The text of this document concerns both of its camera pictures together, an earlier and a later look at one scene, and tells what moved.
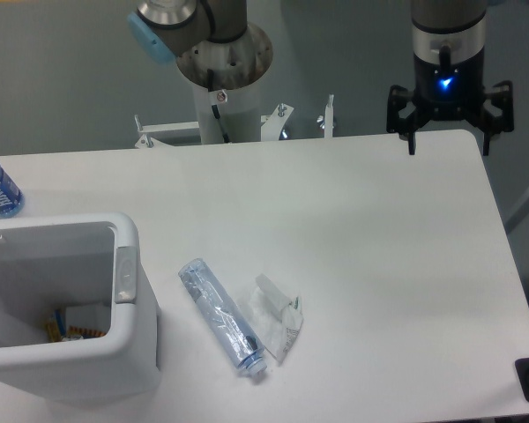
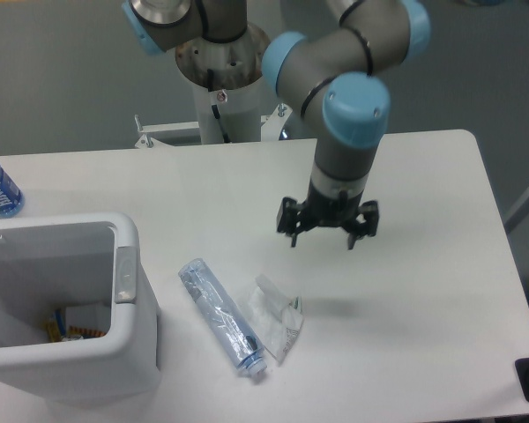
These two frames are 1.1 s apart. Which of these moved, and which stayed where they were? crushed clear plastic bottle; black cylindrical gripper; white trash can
Moved: black cylindrical gripper
Stayed: crushed clear plastic bottle; white trash can
